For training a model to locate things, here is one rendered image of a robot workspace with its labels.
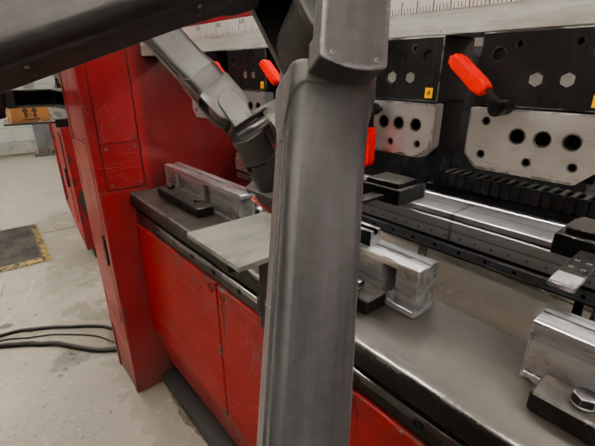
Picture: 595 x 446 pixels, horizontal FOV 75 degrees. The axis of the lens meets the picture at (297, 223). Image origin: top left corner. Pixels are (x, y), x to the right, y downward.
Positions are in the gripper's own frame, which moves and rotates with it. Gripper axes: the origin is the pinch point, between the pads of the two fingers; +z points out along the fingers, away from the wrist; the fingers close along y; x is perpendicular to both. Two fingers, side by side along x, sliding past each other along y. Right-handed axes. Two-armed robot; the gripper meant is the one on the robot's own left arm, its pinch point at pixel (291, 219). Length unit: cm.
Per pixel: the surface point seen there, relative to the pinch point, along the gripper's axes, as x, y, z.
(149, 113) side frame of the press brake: -11, 86, -10
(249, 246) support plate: 10.8, -2.7, -4.1
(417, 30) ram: -21.2, -19.6, -24.9
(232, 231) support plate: 9.7, 4.9, -3.6
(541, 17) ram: -21.5, -35.2, -24.8
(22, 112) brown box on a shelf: 14, 229, -14
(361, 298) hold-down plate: 2.6, -16.2, 11.2
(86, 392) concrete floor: 75, 102, 74
